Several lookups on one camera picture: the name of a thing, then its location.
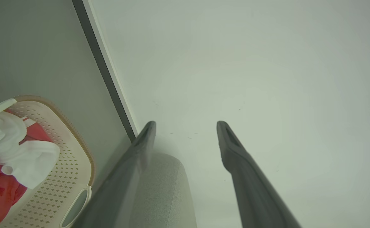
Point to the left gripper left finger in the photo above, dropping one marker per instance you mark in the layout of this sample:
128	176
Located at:
121	190

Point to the grey fabric sofa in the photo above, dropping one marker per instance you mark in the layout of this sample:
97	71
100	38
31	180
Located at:
166	196

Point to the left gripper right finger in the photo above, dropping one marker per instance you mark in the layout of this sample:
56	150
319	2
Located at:
254	190

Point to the cream laundry basket brown rim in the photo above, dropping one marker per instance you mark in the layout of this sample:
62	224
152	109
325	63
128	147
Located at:
64	177

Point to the dark grey baseboard strip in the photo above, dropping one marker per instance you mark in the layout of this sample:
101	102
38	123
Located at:
99	60

